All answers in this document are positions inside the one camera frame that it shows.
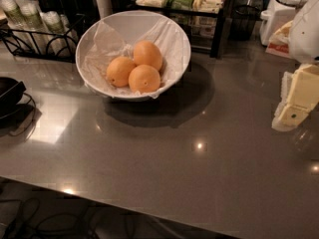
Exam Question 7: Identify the black floor cables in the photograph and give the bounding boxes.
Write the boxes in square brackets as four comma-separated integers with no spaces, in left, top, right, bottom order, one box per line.
[0,196,141,239]

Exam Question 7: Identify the black tray on stand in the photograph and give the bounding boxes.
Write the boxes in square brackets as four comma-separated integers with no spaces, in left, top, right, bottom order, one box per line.
[0,77,37,136]

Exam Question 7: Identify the white cylindrical container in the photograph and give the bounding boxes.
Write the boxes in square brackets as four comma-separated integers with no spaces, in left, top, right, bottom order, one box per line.
[91,0,114,20]

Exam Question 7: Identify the red and white packet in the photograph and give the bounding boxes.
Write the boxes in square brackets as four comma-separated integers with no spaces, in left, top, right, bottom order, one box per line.
[266,21,292,58]

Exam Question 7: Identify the black tea bag shelf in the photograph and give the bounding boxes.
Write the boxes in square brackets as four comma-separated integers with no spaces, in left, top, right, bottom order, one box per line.
[136,0,228,58]

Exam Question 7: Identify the white bowl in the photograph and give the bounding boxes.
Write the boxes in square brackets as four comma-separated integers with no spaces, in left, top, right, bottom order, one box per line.
[75,10,192,103]

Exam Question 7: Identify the middle paper cup stack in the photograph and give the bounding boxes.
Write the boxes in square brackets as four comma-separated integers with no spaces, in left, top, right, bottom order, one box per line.
[20,3,49,55]

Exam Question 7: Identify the orange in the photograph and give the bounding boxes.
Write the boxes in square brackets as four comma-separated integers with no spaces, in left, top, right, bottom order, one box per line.
[129,65,160,94]
[106,56,136,88]
[133,41,162,71]

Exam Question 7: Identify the white paper liner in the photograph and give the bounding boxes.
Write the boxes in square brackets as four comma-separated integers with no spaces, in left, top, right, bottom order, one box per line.
[81,16,187,100]

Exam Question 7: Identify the paper cup stack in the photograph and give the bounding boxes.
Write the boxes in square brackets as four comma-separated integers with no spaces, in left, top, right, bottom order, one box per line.
[1,0,31,50]
[42,11,77,58]
[20,3,49,55]

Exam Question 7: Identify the right paper cup stack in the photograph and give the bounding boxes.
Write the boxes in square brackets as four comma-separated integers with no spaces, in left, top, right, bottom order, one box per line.
[42,11,77,58]

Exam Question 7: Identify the black wire cup rack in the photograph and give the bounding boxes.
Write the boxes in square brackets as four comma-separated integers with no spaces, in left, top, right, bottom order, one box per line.
[0,14,85,63]

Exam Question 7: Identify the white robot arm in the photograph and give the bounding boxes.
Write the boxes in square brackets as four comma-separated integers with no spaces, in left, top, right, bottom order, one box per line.
[272,0,319,131]

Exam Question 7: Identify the left paper cup stack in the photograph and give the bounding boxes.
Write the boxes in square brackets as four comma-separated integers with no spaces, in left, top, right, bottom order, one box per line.
[1,0,31,50]

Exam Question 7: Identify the white appliance with bowls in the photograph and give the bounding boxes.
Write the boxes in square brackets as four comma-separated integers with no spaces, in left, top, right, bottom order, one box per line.
[259,0,308,46]

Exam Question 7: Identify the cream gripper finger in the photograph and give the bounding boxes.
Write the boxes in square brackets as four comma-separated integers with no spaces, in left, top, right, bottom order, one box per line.
[272,64,319,131]

